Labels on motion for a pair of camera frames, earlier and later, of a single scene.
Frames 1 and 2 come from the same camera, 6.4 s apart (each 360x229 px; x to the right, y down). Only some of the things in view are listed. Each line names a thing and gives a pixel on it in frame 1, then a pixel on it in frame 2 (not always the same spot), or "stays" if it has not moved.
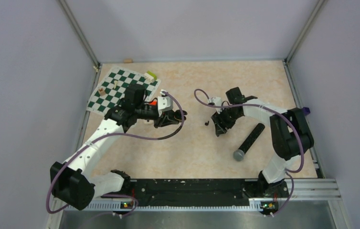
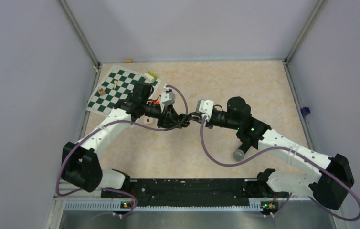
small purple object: x=306 y=110 stays
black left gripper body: x=160 y=121 stays
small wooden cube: x=101 y=91 stays
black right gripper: x=220 y=123 to x=197 y=116
